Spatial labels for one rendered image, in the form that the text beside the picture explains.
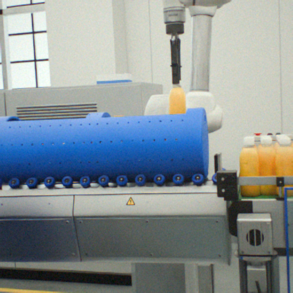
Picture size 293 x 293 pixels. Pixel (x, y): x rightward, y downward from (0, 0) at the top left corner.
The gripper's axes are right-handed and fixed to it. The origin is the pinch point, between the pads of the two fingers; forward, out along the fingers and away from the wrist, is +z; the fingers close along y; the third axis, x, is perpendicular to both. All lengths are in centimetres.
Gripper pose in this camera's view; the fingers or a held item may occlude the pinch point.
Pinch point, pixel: (176, 75)
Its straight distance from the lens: 218.4
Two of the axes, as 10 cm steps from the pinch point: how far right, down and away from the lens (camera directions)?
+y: -2.0, 0.8, -9.8
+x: 9.8, -0.2, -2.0
